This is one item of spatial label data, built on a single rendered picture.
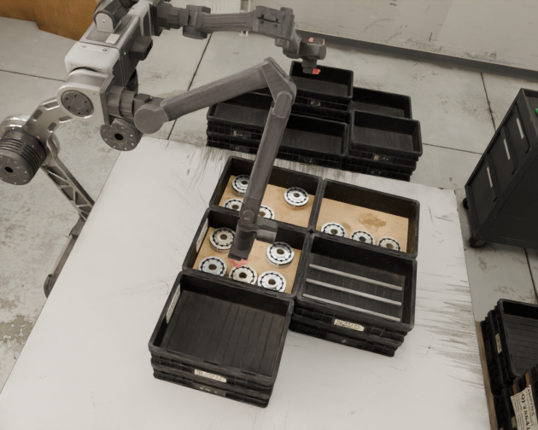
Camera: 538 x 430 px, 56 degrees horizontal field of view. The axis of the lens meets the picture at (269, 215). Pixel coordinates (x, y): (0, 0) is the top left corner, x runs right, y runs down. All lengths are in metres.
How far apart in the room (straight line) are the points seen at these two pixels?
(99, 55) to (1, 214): 1.88
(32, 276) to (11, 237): 0.31
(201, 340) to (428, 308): 0.91
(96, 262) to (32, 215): 1.22
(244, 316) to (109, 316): 0.50
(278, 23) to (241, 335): 1.00
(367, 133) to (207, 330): 1.75
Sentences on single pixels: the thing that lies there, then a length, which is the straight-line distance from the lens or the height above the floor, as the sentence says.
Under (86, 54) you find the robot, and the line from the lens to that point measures 1.59.
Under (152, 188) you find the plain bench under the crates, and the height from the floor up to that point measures 0.70.
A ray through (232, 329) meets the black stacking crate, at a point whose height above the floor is 0.83.
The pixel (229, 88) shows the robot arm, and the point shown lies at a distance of 1.40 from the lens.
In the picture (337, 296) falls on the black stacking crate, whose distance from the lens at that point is 1.87.
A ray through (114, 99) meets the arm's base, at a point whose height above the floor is 1.48.
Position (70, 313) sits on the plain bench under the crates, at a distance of 1.98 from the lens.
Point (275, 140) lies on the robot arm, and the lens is 1.44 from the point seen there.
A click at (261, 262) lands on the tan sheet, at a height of 0.83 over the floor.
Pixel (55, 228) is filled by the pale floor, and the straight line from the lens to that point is 3.15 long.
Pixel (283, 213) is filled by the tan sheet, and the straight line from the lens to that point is 2.06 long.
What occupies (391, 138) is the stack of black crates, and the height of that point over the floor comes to 0.49.
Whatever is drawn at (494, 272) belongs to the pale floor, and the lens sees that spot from 3.34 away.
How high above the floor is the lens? 2.37
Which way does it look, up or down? 49 degrees down
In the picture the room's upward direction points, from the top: 9 degrees clockwise
